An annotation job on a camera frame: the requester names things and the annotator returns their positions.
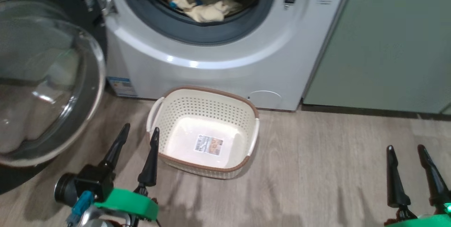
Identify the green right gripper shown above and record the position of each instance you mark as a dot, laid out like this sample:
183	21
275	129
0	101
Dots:
422	221

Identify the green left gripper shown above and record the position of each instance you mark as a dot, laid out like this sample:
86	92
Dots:
130	202

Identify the round washing machine door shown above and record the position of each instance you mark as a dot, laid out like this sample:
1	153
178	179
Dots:
42	79

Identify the cream yellow blue cloth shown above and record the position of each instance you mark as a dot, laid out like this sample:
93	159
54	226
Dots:
208	12

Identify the printed label sticker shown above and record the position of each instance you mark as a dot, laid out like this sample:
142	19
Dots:
208	145

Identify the cream basket with brown rim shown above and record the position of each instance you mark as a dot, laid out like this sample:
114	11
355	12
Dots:
204	107

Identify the white front-load washing machine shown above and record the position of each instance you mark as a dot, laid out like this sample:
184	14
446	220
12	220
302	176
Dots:
211	75

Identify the blue energy label sticker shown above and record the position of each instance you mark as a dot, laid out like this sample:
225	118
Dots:
121	86

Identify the dark cabinet baseboard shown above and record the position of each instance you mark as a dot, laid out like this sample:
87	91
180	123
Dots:
352	110

